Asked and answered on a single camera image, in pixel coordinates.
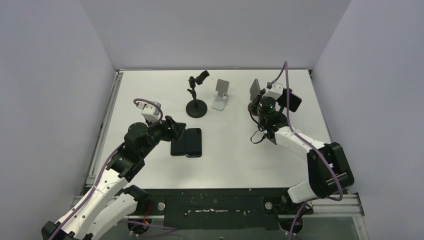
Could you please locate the red-edged black phone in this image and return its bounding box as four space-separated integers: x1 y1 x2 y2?
276 88 302 113

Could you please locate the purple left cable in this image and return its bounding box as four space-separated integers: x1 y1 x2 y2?
47 98 165 240

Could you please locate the aluminium frame rail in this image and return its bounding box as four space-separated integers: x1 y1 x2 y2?
70 69 124 210

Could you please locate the black mounting base plate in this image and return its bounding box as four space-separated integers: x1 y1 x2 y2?
133 188 314 230

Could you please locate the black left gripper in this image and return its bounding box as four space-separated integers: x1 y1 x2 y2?
139 115 185 158

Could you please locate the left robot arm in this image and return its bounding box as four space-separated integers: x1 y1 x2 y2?
41 115 187 240

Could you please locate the clear-case phone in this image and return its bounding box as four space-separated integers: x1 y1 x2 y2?
249 78 261 102

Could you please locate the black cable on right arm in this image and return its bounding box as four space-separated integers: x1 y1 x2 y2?
249 112 269 145

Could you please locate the black pole phone stand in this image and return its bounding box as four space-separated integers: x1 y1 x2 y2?
185 70 210 119
270 111 288 129

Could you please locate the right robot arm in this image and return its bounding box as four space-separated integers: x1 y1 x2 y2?
248 89 355 214

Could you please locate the white folding phone stand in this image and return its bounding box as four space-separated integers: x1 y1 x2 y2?
211 79 230 111

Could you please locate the black smartphone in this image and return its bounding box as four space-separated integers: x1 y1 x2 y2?
186 128 202 158

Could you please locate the brown round base phone stand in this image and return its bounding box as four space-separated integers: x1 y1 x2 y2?
248 102 259 117

